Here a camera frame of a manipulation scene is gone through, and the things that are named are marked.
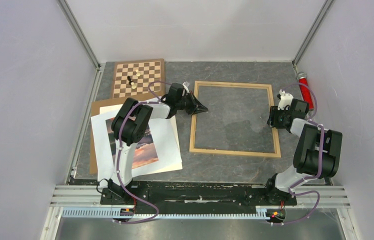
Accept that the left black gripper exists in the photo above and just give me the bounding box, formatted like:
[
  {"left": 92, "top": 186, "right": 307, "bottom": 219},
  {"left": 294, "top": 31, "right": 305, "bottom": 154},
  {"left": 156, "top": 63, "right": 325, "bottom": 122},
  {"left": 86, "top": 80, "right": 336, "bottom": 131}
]
[{"left": 176, "top": 91, "right": 209, "bottom": 116}]

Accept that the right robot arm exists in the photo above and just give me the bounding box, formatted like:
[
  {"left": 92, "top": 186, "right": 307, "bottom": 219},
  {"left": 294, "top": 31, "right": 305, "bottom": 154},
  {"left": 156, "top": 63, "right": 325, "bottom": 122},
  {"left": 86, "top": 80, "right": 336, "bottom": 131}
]
[{"left": 263, "top": 93, "right": 343, "bottom": 205}]

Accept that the wooden chessboard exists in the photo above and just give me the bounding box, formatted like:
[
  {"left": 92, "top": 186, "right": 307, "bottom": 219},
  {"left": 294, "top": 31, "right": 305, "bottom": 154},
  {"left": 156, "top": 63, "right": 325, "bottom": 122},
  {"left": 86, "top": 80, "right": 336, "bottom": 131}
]
[{"left": 110, "top": 58, "right": 166, "bottom": 99}]

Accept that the white slotted cable duct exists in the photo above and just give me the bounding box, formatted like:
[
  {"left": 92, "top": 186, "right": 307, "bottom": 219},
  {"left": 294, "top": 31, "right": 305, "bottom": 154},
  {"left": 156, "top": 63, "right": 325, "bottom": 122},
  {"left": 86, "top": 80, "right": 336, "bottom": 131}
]
[{"left": 61, "top": 207, "right": 280, "bottom": 220}]

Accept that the red glitter microphone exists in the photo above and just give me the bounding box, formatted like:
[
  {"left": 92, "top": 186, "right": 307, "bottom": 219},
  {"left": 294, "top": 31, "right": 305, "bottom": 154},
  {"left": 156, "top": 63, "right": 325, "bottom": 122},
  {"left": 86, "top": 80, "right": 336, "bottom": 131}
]
[{"left": 296, "top": 71, "right": 315, "bottom": 110}]

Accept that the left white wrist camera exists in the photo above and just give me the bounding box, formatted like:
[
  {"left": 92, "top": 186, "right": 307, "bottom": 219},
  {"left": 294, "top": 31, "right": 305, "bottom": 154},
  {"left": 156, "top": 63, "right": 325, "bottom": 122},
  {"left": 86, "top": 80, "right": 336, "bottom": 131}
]
[{"left": 182, "top": 81, "right": 191, "bottom": 94}]

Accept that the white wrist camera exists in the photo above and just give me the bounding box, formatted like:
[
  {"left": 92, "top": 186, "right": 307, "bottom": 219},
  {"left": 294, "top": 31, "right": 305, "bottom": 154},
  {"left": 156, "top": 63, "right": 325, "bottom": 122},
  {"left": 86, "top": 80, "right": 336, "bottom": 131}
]
[
  {"left": 277, "top": 89, "right": 294, "bottom": 111},
  {"left": 182, "top": 81, "right": 191, "bottom": 94}
]

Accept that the landscape photo print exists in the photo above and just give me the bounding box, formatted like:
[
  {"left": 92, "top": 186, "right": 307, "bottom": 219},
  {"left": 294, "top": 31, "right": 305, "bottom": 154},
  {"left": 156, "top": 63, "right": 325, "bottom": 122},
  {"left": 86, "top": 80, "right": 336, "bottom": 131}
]
[{"left": 105, "top": 118, "right": 159, "bottom": 169}]

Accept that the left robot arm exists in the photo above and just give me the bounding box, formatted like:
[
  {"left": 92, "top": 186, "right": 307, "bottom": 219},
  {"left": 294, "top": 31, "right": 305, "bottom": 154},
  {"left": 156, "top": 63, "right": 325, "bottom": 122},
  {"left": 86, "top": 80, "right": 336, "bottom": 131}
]
[{"left": 102, "top": 83, "right": 209, "bottom": 204}]

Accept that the cream chess piece upper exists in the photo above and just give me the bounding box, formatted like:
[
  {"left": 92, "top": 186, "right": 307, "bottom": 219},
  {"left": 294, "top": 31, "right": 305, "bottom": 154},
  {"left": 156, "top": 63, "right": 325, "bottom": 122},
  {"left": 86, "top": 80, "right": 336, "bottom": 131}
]
[{"left": 135, "top": 69, "right": 141, "bottom": 77}]

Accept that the black chess piece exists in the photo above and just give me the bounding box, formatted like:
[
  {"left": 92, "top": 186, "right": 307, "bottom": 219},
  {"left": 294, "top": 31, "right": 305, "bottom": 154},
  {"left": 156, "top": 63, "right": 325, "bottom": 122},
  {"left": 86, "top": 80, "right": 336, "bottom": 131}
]
[{"left": 127, "top": 76, "right": 133, "bottom": 85}]

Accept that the wooden picture frame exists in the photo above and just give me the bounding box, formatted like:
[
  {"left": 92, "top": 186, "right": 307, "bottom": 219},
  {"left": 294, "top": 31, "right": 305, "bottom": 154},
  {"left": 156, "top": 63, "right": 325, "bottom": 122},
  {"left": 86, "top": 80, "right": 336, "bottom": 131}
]
[{"left": 189, "top": 81, "right": 282, "bottom": 158}]

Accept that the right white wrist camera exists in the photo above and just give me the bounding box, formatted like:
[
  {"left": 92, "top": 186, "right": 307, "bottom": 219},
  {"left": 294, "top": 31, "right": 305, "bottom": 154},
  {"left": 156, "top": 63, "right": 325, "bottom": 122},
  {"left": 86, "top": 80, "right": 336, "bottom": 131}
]
[{"left": 277, "top": 89, "right": 294, "bottom": 111}]

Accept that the brown frame backing board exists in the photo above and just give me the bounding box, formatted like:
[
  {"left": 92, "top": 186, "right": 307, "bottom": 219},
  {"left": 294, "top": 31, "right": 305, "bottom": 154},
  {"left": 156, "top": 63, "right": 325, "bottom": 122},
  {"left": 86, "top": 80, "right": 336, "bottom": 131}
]
[{"left": 89, "top": 93, "right": 155, "bottom": 174}]

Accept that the clear frame glass sheet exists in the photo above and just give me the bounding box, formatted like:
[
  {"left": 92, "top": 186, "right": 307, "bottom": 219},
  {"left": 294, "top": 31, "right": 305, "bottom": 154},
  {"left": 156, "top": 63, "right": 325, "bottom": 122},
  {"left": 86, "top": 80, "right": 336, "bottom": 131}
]
[{"left": 195, "top": 112, "right": 274, "bottom": 152}]

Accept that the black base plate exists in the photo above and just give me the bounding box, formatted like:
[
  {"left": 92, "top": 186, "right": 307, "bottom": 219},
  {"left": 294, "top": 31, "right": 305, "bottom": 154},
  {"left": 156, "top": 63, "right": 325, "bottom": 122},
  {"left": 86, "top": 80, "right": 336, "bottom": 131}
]
[{"left": 100, "top": 180, "right": 297, "bottom": 215}]

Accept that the cream photo mat board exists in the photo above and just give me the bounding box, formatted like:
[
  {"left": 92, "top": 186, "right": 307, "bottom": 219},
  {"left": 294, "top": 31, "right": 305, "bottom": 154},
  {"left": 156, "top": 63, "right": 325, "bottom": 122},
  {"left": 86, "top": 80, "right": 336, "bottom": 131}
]
[{"left": 90, "top": 104, "right": 183, "bottom": 180}]

